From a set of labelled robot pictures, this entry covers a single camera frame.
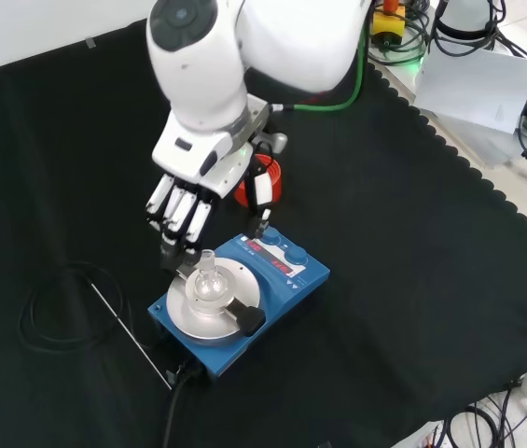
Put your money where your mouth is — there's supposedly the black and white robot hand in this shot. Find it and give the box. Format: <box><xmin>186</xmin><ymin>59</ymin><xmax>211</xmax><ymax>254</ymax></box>
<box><xmin>144</xmin><ymin>103</ymin><xmax>289</xmax><ymax>281</ymax></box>

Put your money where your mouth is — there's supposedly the heater with blue base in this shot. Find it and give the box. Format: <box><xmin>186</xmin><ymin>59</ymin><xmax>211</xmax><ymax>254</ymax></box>
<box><xmin>146</xmin><ymin>228</ymin><xmax>331</xmax><ymax>385</ymax></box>

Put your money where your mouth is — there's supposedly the clear round-bottom glass flask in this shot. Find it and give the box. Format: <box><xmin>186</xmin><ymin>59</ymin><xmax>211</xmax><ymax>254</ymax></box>
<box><xmin>185</xmin><ymin>249</ymin><xmax>236</xmax><ymax>315</ymax></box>

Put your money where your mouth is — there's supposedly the thin steel temperature probe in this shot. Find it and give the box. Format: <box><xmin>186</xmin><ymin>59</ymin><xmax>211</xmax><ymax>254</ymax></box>
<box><xmin>90</xmin><ymin>282</ymin><xmax>173</xmax><ymax>391</ymax></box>

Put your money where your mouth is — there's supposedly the black bench cloth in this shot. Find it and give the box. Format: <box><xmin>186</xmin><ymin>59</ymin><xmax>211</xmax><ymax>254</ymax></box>
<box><xmin>0</xmin><ymin>18</ymin><xmax>527</xmax><ymax>448</ymax></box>

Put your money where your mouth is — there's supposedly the black coiled probe lead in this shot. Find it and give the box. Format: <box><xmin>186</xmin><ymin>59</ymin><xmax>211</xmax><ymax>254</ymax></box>
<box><xmin>18</xmin><ymin>261</ymin><xmax>153</xmax><ymax>352</ymax></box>

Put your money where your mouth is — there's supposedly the yellow stop button box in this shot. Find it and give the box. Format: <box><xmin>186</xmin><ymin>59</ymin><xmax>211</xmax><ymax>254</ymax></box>
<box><xmin>368</xmin><ymin>0</ymin><xmax>407</xmax><ymax>46</ymax></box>

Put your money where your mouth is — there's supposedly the pale paper board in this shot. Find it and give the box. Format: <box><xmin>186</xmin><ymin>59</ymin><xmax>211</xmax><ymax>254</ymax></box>
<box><xmin>412</xmin><ymin>44</ymin><xmax>527</xmax><ymax>135</ymax></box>

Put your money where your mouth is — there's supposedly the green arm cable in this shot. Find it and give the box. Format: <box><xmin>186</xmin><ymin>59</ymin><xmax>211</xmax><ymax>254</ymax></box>
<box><xmin>271</xmin><ymin>0</ymin><xmax>376</xmax><ymax>113</ymax></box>

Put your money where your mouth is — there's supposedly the black heater power cable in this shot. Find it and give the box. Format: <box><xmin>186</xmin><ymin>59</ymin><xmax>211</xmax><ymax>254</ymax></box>
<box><xmin>159</xmin><ymin>360</ymin><xmax>201</xmax><ymax>448</ymax></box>

